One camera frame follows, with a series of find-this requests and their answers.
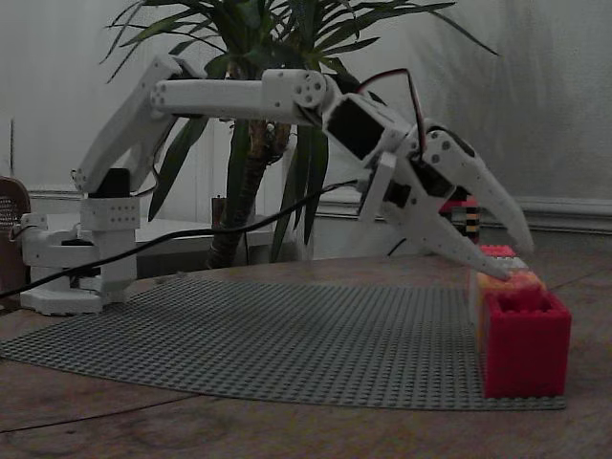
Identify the multicoloured Lego tower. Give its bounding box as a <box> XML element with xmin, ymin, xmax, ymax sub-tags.
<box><xmin>439</xmin><ymin>186</ymin><xmax>482</xmax><ymax>248</ymax></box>

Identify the large pink lego block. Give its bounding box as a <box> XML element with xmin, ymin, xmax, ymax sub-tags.
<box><xmin>479</xmin><ymin>244</ymin><xmax>517</xmax><ymax>259</ymax></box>

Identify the orange lego brick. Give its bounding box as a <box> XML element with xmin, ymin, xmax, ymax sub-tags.
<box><xmin>470</xmin><ymin>269</ymin><xmax>547</xmax><ymax>345</ymax></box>

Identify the grey lego brick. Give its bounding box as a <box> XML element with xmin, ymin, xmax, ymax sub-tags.
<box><xmin>492</xmin><ymin>256</ymin><xmax>530</xmax><ymax>274</ymax></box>

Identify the dark red lego brick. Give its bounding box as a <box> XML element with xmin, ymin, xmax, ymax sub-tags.
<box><xmin>480</xmin><ymin>289</ymin><xmax>574</xmax><ymax>399</ymax></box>

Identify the grey Lego baseplate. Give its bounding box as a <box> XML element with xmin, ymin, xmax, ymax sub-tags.
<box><xmin>0</xmin><ymin>279</ymin><xmax>568</xmax><ymax>412</ymax></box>

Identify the large green yucca plant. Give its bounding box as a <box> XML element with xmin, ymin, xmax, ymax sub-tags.
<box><xmin>99</xmin><ymin>0</ymin><xmax>498</xmax><ymax>269</ymax></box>

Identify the red gripper motor wire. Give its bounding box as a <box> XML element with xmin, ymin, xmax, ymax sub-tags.
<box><xmin>358</xmin><ymin>69</ymin><xmax>427</xmax><ymax>154</ymax></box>

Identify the black power cable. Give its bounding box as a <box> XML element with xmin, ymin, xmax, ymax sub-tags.
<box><xmin>0</xmin><ymin>179</ymin><xmax>360</xmax><ymax>300</ymax></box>

